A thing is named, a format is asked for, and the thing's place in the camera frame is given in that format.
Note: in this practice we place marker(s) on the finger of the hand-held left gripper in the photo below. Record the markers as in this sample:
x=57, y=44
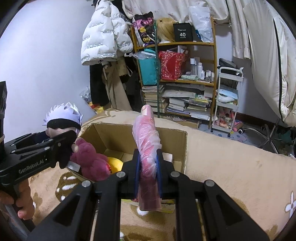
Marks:
x=66, y=148
x=27, y=138

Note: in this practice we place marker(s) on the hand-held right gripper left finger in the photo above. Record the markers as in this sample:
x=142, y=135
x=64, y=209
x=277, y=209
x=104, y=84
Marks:
x=137, y=171

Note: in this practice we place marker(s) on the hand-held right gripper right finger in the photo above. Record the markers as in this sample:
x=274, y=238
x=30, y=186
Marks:
x=158, y=171

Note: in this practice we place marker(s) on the yellow plush toy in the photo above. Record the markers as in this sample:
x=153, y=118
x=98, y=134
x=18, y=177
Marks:
x=115, y=163

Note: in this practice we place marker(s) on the magenta bear plush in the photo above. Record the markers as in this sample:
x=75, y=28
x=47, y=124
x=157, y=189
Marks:
x=90, y=160

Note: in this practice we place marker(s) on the pink plastic-wrapped plush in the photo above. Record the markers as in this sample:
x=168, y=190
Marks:
x=148, y=143

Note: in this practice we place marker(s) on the printed cardboard box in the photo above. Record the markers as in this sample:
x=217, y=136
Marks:
x=171, y=141

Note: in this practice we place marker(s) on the white-haired blindfolded plush doll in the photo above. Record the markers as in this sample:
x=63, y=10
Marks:
x=62, y=113

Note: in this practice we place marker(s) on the person's left hand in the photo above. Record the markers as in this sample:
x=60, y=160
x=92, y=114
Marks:
x=26, y=199

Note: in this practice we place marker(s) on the pile of snack packets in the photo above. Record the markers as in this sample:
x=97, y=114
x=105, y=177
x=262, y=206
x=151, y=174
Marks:
x=89, y=98

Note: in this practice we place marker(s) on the beige floral blanket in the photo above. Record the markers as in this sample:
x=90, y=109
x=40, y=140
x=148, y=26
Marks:
x=219, y=166

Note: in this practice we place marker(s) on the black hanging coat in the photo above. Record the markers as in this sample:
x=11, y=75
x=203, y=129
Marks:
x=98, y=85

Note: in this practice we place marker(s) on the stacks of books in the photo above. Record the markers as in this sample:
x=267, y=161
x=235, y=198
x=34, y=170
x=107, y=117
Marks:
x=180, y=104

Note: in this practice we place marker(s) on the beige hanging coat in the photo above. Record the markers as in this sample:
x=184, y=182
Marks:
x=115, y=90

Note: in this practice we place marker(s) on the green pole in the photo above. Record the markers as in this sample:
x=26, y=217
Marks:
x=157, y=92

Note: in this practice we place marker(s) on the black hanging garment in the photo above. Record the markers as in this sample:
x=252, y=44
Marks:
x=134, y=92

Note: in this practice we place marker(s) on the pink toys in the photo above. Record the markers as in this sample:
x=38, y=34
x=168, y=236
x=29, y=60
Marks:
x=223, y=119

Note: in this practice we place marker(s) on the light green pouch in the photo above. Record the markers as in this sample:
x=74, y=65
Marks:
x=188, y=77

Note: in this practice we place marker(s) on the teal bag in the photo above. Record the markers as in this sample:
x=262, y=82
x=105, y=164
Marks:
x=148, y=69

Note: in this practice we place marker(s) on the red gift bag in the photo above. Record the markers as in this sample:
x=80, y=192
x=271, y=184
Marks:
x=171, y=66

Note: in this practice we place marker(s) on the row of white cosmetic bottles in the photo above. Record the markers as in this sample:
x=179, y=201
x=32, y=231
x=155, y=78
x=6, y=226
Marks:
x=201, y=71

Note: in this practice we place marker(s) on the metal chair base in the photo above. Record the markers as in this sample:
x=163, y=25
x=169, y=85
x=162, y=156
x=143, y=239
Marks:
x=268, y=136

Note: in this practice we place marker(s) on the white printed puffer jacket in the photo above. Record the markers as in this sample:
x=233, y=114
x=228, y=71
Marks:
x=101, y=34

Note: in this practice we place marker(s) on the white trolley cart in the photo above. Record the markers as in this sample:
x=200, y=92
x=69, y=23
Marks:
x=229, y=74

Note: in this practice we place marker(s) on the wooden shelf unit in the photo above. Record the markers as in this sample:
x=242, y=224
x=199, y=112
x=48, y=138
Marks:
x=185, y=44

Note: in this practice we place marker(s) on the black box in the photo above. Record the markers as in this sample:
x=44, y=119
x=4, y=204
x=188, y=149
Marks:
x=183, y=32

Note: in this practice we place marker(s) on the black patterned tote bag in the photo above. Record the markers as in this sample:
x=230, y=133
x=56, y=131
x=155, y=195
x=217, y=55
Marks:
x=143, y=30

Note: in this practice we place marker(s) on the blonde wig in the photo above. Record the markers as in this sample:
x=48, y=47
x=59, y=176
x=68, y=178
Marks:
x=165, y=30

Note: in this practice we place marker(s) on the clear plastic bag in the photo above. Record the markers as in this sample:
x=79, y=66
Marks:
x=201, y=23

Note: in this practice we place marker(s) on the cream puffer coat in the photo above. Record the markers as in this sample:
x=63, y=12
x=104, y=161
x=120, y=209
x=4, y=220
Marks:
x=266, y=58

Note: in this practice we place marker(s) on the cream curtain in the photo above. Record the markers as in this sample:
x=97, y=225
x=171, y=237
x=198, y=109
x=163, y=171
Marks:
x=180, y=9

